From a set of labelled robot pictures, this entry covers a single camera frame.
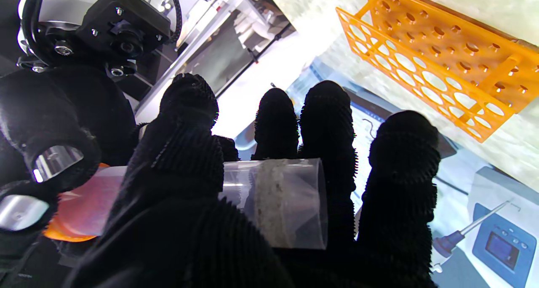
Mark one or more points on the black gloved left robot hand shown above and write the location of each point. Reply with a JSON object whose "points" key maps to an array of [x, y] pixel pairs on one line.
{"points": [[189, 246]]}

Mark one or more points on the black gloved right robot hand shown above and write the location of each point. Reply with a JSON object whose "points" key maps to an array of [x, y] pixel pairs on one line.
{"points": [[63, 124]]}

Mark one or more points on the orange round tube cap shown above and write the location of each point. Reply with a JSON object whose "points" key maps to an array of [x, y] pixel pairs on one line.
{"points": [[76, 225]]}

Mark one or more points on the clear plastic test tube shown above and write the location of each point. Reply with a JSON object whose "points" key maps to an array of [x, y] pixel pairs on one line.
{"points": [[286, 204]]}

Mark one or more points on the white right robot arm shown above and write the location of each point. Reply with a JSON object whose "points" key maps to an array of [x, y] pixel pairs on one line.
{"points": [[63, 6]]}

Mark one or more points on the orange test tube rack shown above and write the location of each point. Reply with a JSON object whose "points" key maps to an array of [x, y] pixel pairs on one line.
{"points": [[442, 56]]}

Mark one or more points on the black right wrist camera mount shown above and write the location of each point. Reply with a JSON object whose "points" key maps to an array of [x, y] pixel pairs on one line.
{"points": [[126, 31]]}

